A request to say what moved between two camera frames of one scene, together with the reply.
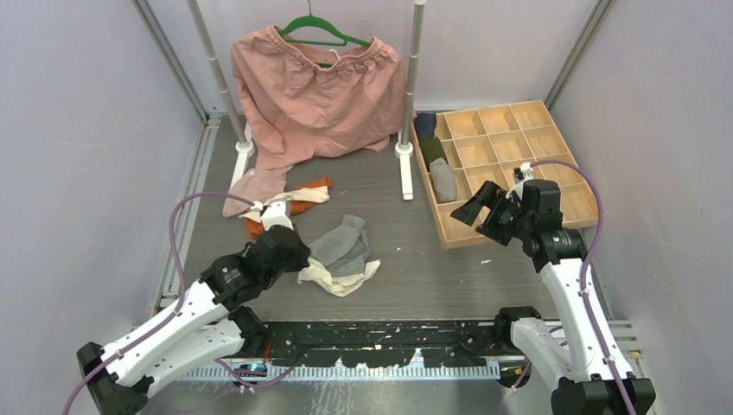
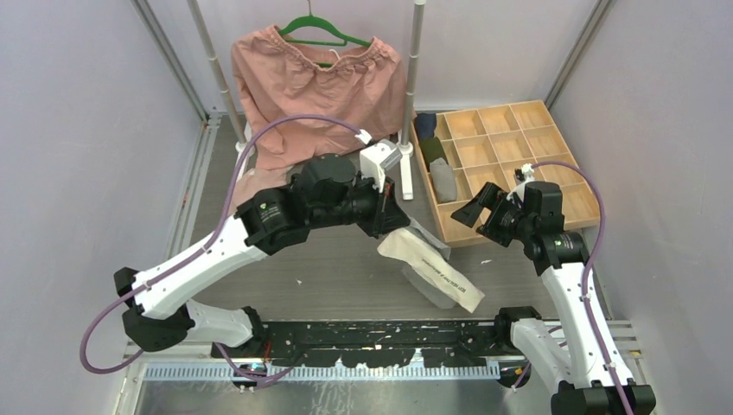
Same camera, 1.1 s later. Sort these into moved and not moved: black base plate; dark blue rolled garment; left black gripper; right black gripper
Moved: left black gripper
Not moved: black base plate; right black gripper; dark blue rolled garment
